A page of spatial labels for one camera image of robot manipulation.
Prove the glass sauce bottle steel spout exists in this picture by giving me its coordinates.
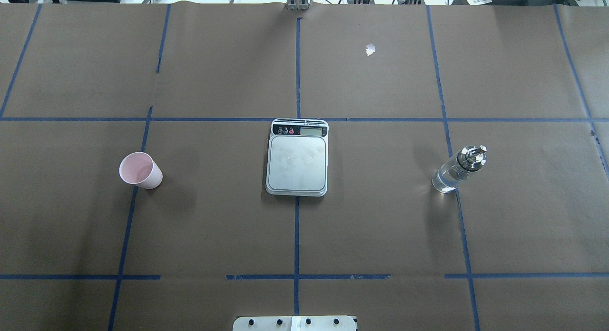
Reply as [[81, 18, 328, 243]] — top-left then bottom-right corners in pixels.
[[432, 145, 488, 193]]

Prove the pink plastic cup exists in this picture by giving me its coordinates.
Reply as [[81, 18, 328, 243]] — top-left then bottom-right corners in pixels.
[[119, 152, 163, 190]]

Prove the white digital kitchen scale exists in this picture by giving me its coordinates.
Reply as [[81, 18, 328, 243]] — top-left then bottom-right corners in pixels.
[[265, 118, 329, 197]]

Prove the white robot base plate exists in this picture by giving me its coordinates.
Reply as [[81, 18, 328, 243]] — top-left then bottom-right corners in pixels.
[[232, 315, 358, 331]]

